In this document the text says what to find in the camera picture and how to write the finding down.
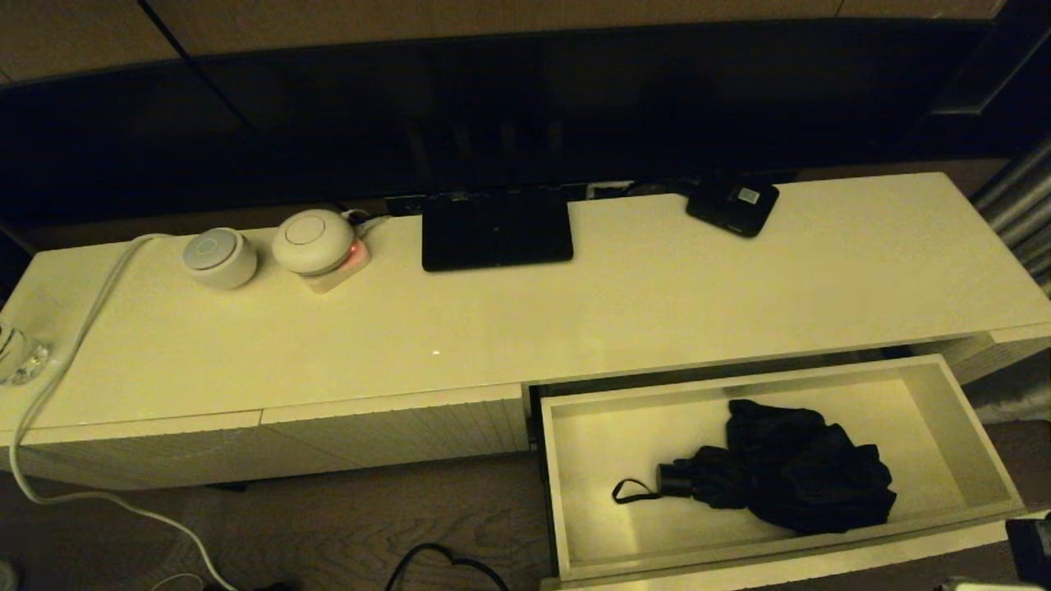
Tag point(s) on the white power strip red light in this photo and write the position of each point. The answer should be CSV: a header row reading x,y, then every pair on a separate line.
x,y
345,277

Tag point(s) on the silver ribbed column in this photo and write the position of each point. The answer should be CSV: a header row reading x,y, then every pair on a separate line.
x,y
1018,213

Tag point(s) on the black television base plate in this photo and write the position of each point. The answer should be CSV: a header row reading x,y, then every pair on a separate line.
x,y
497,234

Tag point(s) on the cream white ribbed drawer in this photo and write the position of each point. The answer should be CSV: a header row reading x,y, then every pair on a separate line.
x,y
608,443

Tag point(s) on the white cloth on floor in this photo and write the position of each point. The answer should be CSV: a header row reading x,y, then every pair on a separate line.
x,y
1018,394

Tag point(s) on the white TV cabinet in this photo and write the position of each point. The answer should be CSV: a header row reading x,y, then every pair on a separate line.
x,y
410,328

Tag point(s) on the wide ribbed cabinet front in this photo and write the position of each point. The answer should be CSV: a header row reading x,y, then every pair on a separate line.
x,y
394,431

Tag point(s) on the plain cream cabinet front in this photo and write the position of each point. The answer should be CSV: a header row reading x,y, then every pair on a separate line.
x,y
139,455

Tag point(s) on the large black television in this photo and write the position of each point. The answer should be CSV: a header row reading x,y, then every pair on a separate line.
x,y
493,107

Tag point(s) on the black set-top box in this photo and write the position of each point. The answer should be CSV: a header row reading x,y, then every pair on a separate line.
x,y
729,209

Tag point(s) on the white speaker grey top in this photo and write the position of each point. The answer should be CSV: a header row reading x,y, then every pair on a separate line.
x,y
219,258

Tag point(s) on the white round dome device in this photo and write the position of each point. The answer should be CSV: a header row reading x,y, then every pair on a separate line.
x,y
312,242

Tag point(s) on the clear glass object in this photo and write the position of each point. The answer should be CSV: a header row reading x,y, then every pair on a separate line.
x,y
20,357

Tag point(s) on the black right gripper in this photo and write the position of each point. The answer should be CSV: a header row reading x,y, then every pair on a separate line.
x,y
1033,550

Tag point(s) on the black umbrella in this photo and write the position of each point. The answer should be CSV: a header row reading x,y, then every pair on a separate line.
x,y
788,476

